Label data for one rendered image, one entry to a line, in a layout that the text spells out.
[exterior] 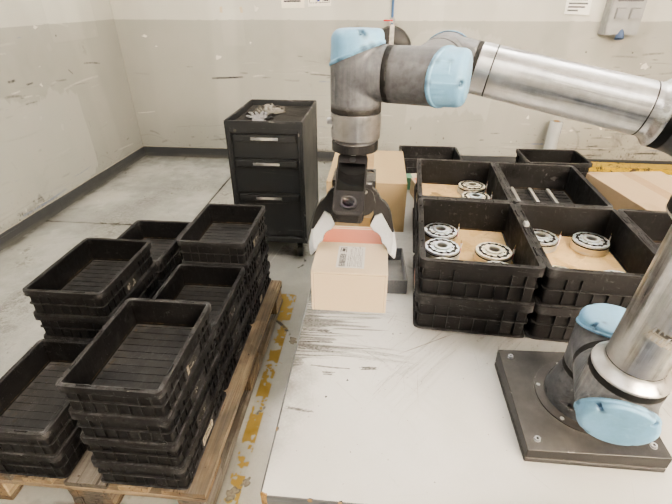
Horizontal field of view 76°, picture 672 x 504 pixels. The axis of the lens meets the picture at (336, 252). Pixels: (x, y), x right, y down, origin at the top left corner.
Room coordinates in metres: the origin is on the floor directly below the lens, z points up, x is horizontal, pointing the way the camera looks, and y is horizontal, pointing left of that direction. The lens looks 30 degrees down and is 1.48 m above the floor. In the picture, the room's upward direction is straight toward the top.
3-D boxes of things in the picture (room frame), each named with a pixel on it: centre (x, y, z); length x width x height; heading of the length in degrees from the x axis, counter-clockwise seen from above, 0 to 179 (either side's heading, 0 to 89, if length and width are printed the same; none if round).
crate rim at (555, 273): (1.04, -0.68, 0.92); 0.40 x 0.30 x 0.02; 171
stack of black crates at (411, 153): (2.85, -0.63, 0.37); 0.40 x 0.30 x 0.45; 85
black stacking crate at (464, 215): (1.08, -0.39, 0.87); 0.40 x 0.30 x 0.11; 171
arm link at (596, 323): (0.63, -0.52, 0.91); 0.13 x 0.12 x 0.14; 158
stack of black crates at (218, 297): (1.40, 0.56, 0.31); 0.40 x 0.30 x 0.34; 175
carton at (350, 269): (0.64, -0.03, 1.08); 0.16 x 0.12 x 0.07; 175
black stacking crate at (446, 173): (1.48, -0.45, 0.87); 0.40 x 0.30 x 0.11; 171
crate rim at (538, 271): (1.08, -0.39, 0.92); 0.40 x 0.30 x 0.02; 171
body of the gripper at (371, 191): (0.67, -0.03, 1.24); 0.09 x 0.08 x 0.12; 175
